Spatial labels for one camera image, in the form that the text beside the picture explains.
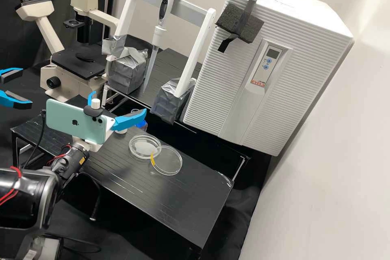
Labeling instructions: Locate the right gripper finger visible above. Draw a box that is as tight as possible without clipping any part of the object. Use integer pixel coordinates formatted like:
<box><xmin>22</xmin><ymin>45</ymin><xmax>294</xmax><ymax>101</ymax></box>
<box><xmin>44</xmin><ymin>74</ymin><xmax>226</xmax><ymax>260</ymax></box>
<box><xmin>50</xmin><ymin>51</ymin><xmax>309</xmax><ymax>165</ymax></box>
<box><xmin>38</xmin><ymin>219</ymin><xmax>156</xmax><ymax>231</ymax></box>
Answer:
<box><xmin>0</xmin><ymin>67</ymin><xmax>25</xmax><ymax>84</ymax></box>

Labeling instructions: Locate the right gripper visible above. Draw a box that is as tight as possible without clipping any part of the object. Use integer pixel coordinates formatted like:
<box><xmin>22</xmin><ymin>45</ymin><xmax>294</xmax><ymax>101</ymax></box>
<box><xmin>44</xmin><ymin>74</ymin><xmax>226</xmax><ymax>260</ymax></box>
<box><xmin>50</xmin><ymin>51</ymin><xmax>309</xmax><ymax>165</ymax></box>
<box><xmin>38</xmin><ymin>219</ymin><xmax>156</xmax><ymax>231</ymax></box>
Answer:
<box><xmin>0</xmin><ymin>89</ymin><xmax>148</xmax><ymax>153</ymax></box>

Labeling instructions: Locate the blue bottle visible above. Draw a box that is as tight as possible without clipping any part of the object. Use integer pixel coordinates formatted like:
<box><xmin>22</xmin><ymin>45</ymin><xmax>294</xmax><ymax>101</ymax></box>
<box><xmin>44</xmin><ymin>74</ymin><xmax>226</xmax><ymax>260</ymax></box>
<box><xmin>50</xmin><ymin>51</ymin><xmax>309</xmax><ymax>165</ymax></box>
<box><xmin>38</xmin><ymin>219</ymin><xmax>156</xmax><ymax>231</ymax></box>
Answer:
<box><xmin>135</xmin><ymin>119</ymin><xmax>149</xmax><ymax>134</ymax></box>

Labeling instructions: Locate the cream microscope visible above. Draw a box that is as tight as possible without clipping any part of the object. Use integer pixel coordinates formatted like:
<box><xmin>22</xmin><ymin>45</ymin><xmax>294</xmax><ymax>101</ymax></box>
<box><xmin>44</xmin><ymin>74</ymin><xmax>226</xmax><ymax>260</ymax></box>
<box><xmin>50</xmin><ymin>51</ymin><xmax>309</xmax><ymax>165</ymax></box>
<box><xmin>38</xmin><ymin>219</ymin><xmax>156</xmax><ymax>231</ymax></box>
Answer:
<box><xmin>15</xmin><ymin>0</ymin><xmax>121</xmax><ymax>100</ymax></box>

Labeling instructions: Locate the grey taped block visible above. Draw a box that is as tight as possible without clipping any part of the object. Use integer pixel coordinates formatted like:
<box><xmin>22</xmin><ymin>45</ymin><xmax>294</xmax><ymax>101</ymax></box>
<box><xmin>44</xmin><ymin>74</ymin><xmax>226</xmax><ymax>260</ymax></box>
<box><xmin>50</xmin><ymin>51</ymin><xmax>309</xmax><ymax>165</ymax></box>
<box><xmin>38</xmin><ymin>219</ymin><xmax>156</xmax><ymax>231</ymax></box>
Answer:
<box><xmin>149</xmin><ymin>78</ymin><xmax>196</xmax><ymax>126</ymax></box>
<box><xmin>103</xmin><ymin>35</ymin><xmax>149</xmax><ymax>95</ymax></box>

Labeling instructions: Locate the petri dish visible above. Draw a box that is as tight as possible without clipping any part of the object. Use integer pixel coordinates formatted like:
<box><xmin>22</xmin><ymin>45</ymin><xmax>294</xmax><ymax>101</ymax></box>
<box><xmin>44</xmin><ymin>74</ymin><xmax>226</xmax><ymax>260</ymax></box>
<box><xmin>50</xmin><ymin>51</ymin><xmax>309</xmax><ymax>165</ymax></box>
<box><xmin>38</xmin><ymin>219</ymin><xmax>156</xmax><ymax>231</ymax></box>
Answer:
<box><xmin>128</xmin><ymin>134</ymin><xmax>162</xmax><ymax>160</ymax></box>

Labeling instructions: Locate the black platform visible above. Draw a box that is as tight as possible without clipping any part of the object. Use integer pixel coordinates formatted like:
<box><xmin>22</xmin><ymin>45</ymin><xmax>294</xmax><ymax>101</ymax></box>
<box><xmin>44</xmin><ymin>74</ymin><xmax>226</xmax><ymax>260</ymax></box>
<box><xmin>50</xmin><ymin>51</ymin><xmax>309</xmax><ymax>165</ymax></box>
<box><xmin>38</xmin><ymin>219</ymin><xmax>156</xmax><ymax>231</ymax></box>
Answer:
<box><xmin>102</xmin><ymin>34</ymin><xmax>251</xmax><ymax>183</ymax></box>
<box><xmin>10</xmin><ymin>95</ymin><xmax>234</xmax><ymax>258</ymax></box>

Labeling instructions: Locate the petri dish lid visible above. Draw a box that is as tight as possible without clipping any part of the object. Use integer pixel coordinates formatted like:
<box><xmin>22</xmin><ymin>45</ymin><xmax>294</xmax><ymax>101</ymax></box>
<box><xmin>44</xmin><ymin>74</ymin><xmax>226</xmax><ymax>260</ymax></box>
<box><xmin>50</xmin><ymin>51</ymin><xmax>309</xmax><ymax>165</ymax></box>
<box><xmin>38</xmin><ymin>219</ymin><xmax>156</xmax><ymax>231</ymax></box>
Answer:
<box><xmin>149</xmin><ymin>145</ymin><xmax>183</xmax><ymax>176</ymax></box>

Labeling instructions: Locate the pipette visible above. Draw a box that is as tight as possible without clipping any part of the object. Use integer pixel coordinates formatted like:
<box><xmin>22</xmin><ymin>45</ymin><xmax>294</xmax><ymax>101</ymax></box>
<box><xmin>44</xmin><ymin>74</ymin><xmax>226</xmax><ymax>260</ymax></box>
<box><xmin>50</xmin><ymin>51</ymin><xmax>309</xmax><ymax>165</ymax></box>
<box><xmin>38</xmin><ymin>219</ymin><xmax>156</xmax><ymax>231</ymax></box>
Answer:
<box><xmin>142</xmin><ymin>0</ymin><xmax>180</xmax><ymax>94</ymax></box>

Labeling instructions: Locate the white pipette stand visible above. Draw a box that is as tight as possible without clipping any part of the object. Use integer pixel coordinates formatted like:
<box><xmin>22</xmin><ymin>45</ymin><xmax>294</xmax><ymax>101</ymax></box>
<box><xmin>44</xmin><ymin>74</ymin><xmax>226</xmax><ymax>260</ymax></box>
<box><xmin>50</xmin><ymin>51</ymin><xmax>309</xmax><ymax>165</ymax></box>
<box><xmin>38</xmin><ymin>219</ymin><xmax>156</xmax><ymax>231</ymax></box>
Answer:
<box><xmin>104</xmin><ymin>0</ymin><xmax>217</xmax><ymax>100</ymax></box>

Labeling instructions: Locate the incubator door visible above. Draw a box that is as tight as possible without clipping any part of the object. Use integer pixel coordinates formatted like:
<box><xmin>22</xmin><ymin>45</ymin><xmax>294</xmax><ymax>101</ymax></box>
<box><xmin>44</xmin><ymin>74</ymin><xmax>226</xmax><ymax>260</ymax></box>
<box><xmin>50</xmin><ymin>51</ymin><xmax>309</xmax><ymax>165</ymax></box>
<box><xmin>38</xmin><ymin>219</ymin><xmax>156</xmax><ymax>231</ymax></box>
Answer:
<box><xmin>179</xmin><ymin>0</ymin><xmax>355</xmax><ymax>157</ymax></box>

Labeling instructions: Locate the right wrist camera phone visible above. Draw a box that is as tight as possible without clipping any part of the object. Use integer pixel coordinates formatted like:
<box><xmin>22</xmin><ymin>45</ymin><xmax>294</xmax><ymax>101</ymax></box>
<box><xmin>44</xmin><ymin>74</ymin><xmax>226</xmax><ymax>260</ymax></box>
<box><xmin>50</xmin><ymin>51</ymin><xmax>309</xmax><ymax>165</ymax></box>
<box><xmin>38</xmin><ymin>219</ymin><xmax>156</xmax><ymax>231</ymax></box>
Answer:
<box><xmin>45</xmin><ymin>98</ymin><xmax>117</xmax><ymax>147</ymax></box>

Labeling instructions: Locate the black cable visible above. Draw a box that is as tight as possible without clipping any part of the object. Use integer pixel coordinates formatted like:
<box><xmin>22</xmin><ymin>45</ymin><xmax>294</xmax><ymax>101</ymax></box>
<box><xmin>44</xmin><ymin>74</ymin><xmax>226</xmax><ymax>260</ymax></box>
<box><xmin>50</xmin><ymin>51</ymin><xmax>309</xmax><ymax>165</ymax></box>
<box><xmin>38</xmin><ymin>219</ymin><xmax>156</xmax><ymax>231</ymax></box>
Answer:
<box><xmin>22</xmin><ymin>110</ymin><xmax>48</xmax><ymax>167</ymax></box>

